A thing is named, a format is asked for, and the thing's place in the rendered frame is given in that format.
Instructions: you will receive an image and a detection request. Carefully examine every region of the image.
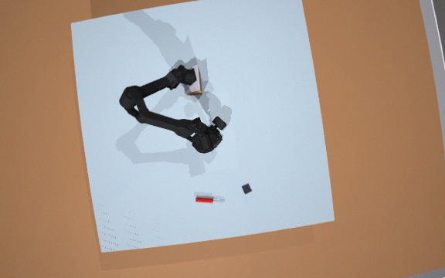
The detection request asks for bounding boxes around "dark grey flat rectangular piece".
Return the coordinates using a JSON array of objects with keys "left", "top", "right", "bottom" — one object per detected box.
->
[{"left": 242, "top": 184, "right": 252, "bottom": 194}]

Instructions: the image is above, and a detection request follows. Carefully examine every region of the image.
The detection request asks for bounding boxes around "red screwdriver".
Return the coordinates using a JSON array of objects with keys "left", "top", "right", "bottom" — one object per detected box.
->
[{"left": 195, "top": 197, "right": 224, "bottom": 202}]

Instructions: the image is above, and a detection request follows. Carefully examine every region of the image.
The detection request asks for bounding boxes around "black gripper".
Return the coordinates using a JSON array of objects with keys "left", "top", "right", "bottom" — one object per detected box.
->
[{"left": 192, "top": 117, "right": 226, "bottom": 153}]

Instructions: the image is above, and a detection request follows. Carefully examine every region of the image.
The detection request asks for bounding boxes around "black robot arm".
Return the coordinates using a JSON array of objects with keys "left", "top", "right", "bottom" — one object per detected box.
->
[{"left": 119, "top": 64, "right": 223, "bottom": 154}]

